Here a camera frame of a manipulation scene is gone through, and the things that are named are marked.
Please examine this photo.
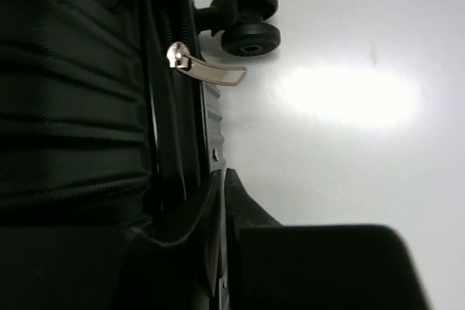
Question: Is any black hard-shell suitcase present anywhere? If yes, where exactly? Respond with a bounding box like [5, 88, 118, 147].
[1, 0, 280, 309]

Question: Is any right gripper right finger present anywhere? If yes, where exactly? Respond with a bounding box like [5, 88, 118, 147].
[225, 169, 429, 309]

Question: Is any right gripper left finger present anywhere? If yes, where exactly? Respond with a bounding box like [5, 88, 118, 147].
[119, 170, 223, 309]

